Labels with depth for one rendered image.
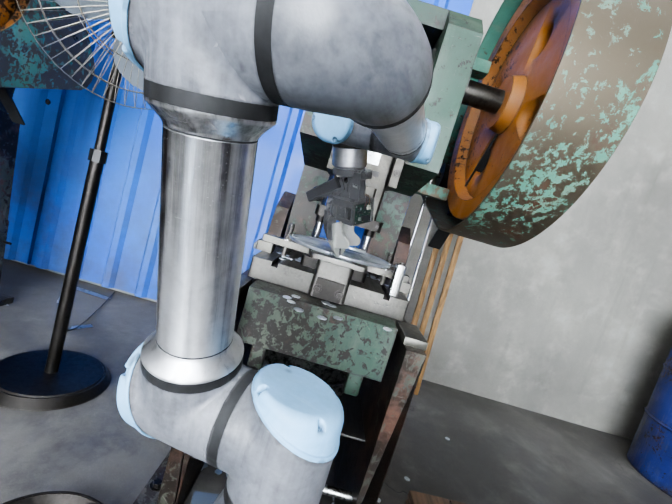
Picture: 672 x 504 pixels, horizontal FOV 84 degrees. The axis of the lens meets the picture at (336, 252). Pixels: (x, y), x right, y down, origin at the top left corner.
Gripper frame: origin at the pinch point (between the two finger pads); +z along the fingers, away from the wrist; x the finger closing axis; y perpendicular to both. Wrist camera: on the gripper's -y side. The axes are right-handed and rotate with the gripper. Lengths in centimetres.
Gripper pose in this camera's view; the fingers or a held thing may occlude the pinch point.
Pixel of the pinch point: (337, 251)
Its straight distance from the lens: 89.9
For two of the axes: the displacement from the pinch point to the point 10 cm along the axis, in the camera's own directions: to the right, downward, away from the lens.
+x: 7.1, -2.1, 6.7
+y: 7.0, 2.9, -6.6
